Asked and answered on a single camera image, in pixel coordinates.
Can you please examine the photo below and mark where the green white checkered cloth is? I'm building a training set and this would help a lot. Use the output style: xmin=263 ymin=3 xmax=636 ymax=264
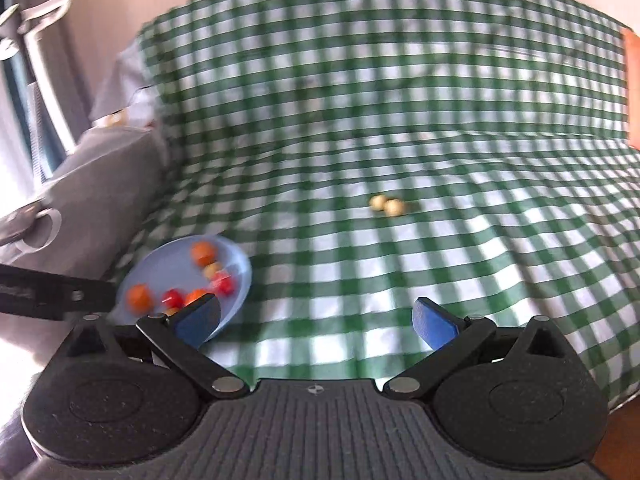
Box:
xmin=112 ymin=0 xmax=639 ymax=404

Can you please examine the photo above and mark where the grey sofa armrest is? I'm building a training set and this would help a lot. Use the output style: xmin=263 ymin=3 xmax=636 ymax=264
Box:
xmin=1 ymin=126 xmax=170 ymax=278

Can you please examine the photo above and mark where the beige tiny fruit behind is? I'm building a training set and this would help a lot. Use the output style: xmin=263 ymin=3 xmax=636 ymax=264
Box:
xmin=369 ymin=194 xmax=387 ymax=211

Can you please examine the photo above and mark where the black smartphone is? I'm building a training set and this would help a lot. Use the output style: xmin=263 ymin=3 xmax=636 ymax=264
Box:
xmin=0 ymin=202 xmax=42 ymax=246

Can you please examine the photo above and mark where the teal curtain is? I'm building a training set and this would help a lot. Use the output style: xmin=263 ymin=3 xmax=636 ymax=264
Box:
xmin=1 ymin=53 xmax=66 ymax=182

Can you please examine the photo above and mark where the large orange fruit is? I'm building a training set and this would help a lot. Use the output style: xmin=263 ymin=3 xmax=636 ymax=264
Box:
xmin=126 ymin=284 xmax=154 ymax=315

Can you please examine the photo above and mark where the light blue plate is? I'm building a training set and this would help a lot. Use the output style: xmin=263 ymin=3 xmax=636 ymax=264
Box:
xmin=108 ymin=234 xmax=252 ymax=340

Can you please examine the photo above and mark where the red cherry tomato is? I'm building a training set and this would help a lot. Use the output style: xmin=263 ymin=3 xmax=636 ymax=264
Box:
xmin=160 ymin=288 xmax=186 ymax=311

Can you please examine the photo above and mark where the orange small fruit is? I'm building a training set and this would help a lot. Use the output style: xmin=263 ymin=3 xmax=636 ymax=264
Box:
xmin=190 ymin=240 xmax=217 ymax=268

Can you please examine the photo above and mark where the white charging cable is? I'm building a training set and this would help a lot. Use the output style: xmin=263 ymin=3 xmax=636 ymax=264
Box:
xmin=14 ymin=206 xmax=64 ymax=255

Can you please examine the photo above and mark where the red fruit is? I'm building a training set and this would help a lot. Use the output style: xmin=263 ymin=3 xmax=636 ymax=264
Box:
xmin=210 ymin=270 xmax=235 ymax=297

